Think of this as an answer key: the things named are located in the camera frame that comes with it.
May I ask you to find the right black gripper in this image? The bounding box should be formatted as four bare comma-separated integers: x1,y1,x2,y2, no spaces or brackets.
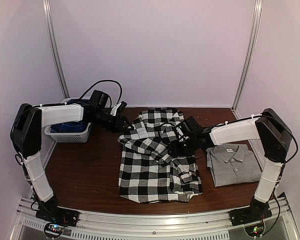
167,136,198,157

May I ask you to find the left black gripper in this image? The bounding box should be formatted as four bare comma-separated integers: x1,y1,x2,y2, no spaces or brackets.
90,110,134,133

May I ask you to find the black white plaid shirt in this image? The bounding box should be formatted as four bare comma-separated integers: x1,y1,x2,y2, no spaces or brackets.
117,107,203,204

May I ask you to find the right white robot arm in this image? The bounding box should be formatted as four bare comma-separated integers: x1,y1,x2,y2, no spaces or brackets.
167,108,296,221

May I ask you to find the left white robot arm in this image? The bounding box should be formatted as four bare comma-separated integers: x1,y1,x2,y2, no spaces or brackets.
10,100,134,222

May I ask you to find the blue plaid shirt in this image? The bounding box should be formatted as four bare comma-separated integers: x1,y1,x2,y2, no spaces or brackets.
51,99,91,133

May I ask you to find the white plastic basket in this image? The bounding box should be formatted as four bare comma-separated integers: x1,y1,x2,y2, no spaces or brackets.
44,98,93,144

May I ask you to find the folded grey shirt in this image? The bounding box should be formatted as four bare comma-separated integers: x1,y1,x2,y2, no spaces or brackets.
206,143,262,188

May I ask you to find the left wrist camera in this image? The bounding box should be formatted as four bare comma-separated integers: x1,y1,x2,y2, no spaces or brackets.
89,89,128,116

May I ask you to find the left black cable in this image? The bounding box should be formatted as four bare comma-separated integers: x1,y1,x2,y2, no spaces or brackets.
77,79,123,106

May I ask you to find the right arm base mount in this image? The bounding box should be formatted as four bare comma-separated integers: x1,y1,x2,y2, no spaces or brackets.
229,204,273,226

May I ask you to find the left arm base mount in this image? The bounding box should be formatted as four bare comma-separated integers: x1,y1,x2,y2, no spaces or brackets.
35,207,80,227

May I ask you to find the front aluminium rail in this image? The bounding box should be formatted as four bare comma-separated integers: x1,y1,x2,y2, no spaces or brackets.
14,197,298,240

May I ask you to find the right aluminium frame post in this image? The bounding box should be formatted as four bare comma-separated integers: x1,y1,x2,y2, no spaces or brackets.
231,0,263,113

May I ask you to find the aluminium frame post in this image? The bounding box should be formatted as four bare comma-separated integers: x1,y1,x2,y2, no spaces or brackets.
231,0,263,113
42,0,70,98

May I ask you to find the left aluminium frame post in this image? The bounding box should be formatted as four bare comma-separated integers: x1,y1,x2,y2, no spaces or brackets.
42,0,70,98

